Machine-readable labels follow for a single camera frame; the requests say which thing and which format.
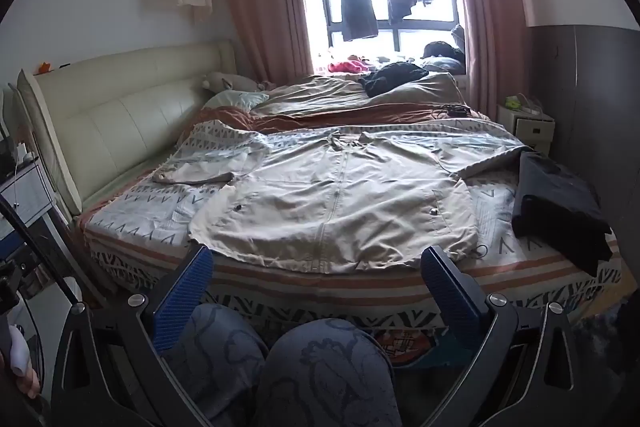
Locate red cloth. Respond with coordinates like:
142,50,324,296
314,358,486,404
327,59,371,75

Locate person's left leg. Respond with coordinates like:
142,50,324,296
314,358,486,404
165,302,271,427

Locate white nightstand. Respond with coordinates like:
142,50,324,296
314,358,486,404
496,102,556,152

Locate person's left hand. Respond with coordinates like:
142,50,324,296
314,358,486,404
15,368,45,402

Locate black rod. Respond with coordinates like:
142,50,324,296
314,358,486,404
0,194,86,313

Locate pale green pillow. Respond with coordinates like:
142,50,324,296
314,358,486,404
202,89,271,110

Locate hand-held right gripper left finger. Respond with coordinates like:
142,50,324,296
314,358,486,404
50,244,216,427

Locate colourful printed bag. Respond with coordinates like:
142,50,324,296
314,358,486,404
372,324,456,365

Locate black crumpled clothes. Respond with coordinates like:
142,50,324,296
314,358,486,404
359,62,430,98

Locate beige jacket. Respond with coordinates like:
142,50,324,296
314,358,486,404
152,129,538,275

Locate blue and white cabinet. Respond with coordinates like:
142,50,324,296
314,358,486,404
0,152,56,253

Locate dark folded clothes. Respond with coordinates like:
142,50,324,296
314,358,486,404
511,152,613,278

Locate bed with cream headboard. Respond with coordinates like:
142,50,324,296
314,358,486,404
17,39,626,358

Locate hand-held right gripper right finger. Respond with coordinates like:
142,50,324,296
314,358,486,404
421,246,596,427

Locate patterned bedsheet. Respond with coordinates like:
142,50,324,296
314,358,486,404
82,117,623,358

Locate grey plush toy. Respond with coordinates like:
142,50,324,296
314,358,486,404
200,72,261,94

